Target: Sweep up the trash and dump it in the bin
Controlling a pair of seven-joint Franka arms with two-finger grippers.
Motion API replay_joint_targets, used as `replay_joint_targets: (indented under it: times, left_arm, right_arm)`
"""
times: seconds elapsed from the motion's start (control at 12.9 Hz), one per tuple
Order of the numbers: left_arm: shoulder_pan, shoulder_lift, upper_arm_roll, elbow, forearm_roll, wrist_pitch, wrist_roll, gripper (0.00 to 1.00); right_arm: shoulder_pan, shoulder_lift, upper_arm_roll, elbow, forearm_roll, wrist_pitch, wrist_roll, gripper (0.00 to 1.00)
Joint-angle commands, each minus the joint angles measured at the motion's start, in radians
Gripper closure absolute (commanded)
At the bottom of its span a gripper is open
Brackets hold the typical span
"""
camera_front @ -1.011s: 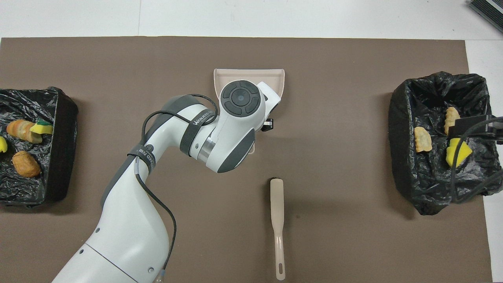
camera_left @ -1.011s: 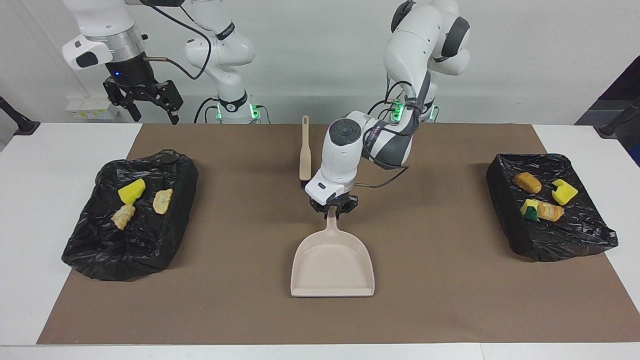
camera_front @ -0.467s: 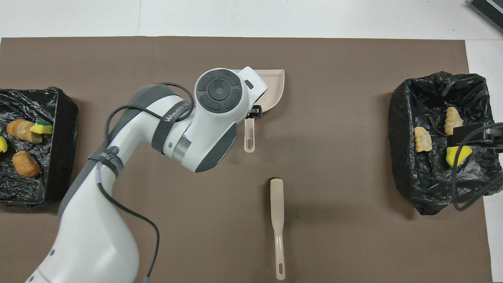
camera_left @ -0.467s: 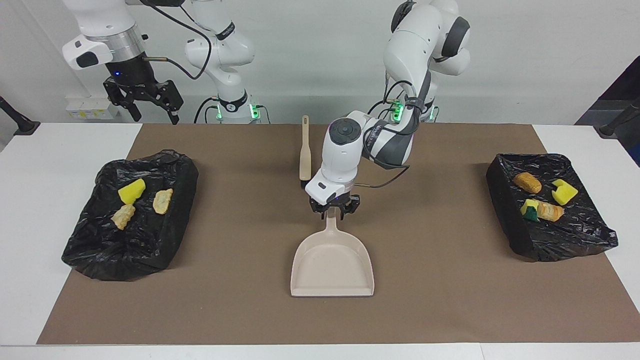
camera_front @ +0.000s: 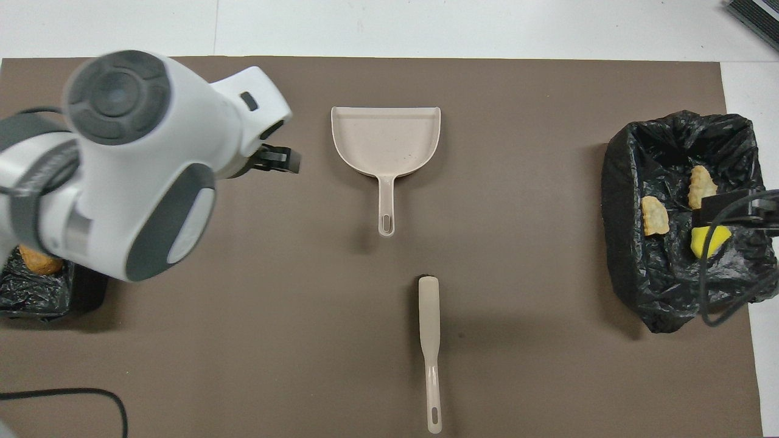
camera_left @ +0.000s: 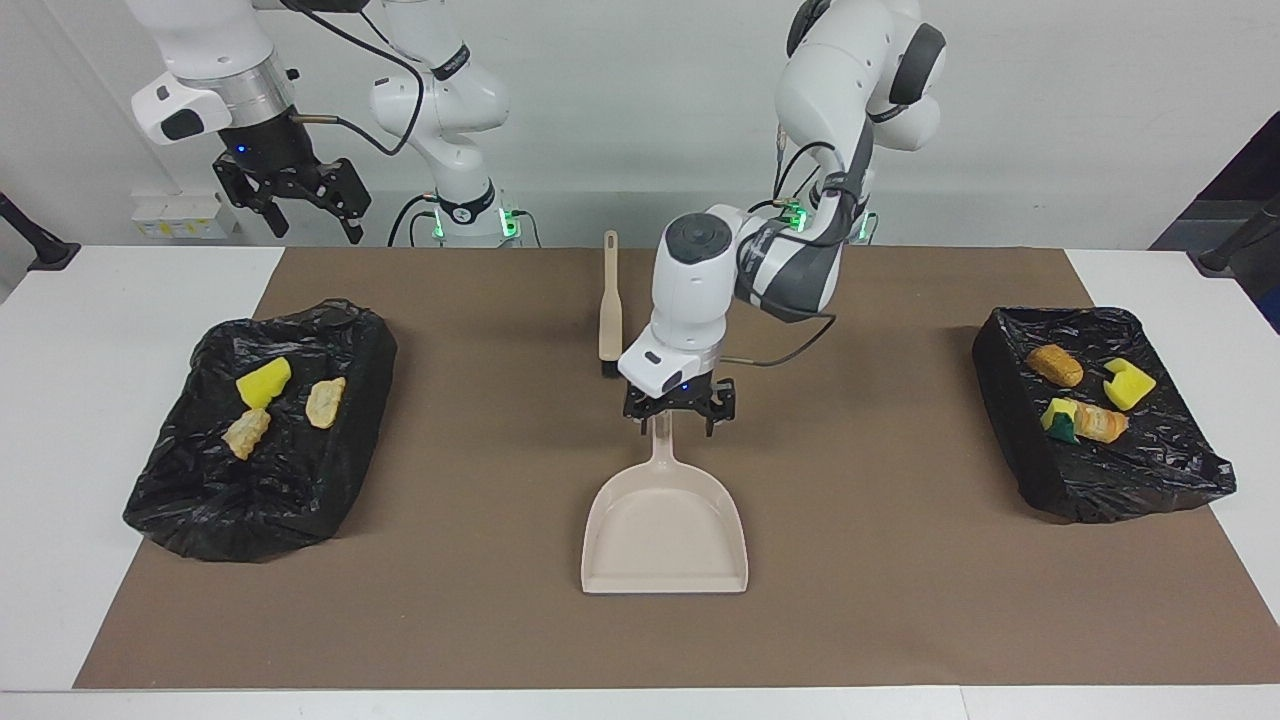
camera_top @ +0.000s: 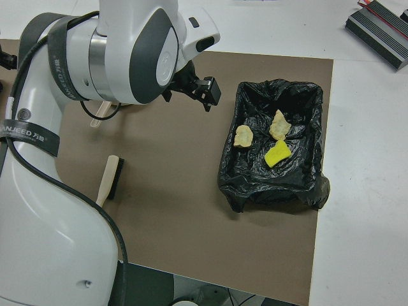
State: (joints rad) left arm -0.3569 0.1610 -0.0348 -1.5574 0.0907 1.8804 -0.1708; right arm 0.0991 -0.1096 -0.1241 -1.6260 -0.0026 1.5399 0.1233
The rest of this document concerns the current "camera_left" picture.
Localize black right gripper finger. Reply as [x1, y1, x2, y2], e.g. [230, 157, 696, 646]
[322, 157, 373, 247]
[240, 192, 290, 240]

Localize beige plastic dustpan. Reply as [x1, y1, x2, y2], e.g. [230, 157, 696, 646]
[581, 413, 750, 597]

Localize beige hand brush black bristles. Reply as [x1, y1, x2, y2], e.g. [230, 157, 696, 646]
[598, 230, 624, 380]

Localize yellow sponge piece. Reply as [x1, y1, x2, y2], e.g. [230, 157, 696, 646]
[1102, 358, 1158, 412]
[235, 357, 293, 411]
[1040, 397, 1083, 445]

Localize tan foam scrap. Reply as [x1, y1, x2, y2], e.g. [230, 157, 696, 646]
[305, 376, 347, 430]

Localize brown cork-like nugget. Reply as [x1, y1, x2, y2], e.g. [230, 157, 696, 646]
[1026, 345, 1085, 389]

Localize pale grey foam scrap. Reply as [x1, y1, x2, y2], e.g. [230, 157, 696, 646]
[1075, 403, 1130, 444]

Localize bin with black liner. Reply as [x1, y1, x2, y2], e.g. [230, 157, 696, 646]
[972, 306, 1238, 524]
[122, 298, 398, 563]

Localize brown table mat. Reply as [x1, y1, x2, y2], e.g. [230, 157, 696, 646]
[73, 247, 1280, 691]

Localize black clamp stand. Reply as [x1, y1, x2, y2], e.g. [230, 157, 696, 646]
[0, 192, 81, 273]
[1198, 195, 1280, 276]

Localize black base cable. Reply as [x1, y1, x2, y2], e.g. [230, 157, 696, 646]
[388, 193, 441, 248]

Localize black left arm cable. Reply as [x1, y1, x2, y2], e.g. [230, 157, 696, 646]
[718, 140, 867, 368]

